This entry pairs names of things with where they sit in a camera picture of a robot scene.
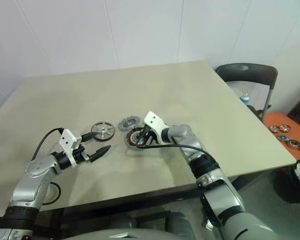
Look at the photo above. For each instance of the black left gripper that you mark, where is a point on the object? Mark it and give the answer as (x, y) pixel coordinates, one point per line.
(79, 155)

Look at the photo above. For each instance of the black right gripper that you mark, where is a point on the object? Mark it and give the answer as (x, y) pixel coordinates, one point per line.
(153, 140)

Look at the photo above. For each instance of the silver spoked rotor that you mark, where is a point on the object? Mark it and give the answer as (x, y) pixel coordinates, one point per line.
(284, 128)
(103, 130)
(274, 129)

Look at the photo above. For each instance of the grey toothed gear disc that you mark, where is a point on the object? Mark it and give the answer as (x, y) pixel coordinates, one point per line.
(128, 123)

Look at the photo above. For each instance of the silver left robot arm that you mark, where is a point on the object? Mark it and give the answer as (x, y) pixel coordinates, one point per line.
(32, 185)

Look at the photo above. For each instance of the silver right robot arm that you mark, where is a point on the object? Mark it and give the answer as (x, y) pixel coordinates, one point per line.
(227, 200)

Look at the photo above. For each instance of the gray finned housing lid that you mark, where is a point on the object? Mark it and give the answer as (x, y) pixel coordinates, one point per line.
(282, 137)

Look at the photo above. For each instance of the silver robot torso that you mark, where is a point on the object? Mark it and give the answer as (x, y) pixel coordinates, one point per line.
(145, 233)

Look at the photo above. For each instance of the bottle with blue label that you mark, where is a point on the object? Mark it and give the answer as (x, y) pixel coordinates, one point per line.
(245, 99)

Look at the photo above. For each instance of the black folding chair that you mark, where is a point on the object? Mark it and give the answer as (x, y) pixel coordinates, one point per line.
(247, 75)

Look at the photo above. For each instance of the orange stool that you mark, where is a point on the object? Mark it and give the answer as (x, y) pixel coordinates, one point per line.
(277, 120)

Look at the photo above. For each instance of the black trash bin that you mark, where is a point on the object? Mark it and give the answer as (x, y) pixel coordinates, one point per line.
(287, 185)

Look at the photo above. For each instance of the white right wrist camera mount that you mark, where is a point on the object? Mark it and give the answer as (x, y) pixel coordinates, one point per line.
(153, 122)

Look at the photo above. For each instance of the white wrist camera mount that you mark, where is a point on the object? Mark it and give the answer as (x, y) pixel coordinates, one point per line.
(153, 122)
(68, 140)

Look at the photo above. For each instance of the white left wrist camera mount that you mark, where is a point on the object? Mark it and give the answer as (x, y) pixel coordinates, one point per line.
(68, 140)

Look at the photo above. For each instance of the dark table frame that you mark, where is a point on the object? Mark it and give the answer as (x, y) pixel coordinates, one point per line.
(120, 202)

